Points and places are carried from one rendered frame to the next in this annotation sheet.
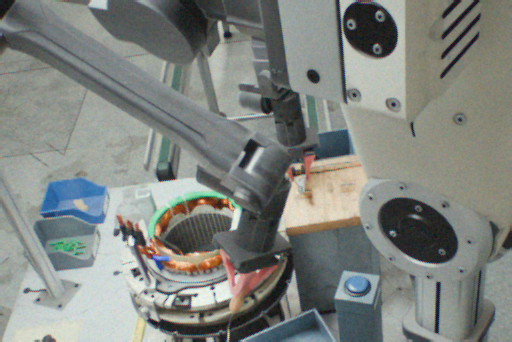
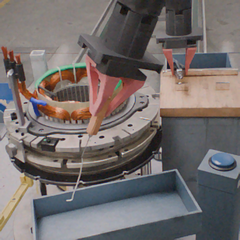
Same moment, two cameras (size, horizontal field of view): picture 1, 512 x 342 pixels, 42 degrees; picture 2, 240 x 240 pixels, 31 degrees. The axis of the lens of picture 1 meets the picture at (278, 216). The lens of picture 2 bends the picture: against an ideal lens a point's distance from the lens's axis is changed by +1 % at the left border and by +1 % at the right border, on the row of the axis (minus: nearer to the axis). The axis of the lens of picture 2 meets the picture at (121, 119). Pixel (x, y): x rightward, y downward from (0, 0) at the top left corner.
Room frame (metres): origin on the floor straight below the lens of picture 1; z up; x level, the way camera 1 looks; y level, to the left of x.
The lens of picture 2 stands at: (0.17, 0.00, 1.51)
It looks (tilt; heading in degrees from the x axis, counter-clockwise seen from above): 30 degrees down; 5
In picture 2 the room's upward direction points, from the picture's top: 4 degrees counter-clockwise
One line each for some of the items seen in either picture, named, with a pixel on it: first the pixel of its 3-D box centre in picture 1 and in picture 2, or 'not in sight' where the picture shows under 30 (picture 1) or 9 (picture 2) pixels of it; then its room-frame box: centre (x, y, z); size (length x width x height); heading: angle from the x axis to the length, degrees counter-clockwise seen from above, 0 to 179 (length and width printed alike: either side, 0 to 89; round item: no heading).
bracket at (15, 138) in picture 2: (152, 305); (20, 145); (0.82, 0.25, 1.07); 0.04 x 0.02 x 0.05; 49
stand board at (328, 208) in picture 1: (325, 193); (201, 91); (1.07, -0.11, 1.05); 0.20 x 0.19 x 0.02; 178
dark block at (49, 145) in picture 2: (183, 301); (50, 143); (0.80, 0.19, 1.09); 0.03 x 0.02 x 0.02; 78
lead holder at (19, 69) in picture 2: (132, 235); (14, 69); (0.87, 0.25, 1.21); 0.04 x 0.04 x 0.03; 1
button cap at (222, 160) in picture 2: (357, 284); (222, 159); (0.81, -0.12, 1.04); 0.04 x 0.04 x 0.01
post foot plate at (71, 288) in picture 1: (57, 293); not in sight; (1.19, 0.58, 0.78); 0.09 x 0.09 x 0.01; 60
